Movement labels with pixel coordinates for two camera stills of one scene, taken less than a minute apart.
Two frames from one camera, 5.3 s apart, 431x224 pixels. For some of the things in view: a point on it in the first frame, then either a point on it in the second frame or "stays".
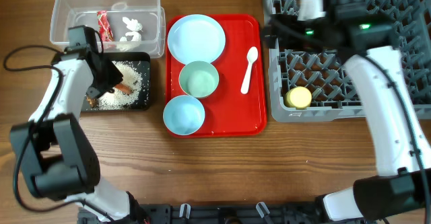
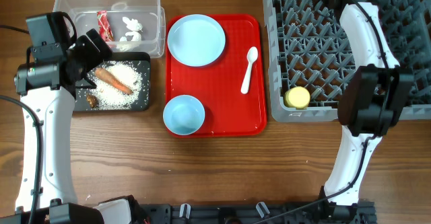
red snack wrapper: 105,29 stays
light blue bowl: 183,114 stays
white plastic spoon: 252,54 stays
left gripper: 115,77 → 95,57
